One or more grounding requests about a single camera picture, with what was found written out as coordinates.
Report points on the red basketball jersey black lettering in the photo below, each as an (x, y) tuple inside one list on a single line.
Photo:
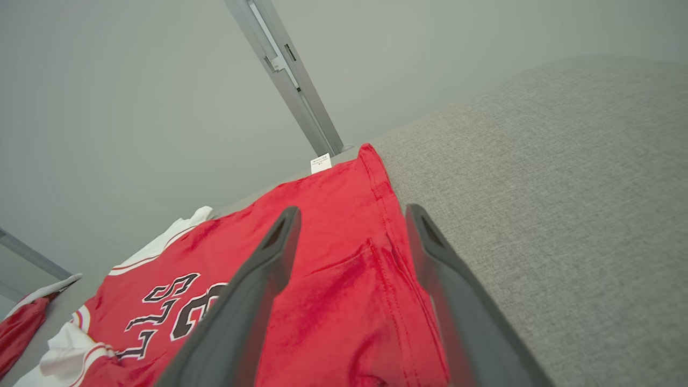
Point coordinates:
[(333, 226)]

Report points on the red shorts white stripe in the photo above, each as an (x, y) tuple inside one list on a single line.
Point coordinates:
[(21, 328)]

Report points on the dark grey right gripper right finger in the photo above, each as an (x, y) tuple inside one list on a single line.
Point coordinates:
[(473, 333)]

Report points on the grey slotted metal post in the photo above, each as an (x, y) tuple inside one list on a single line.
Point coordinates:
[(293, 80)]

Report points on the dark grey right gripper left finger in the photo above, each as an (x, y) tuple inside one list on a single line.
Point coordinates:
[(242, 322)]

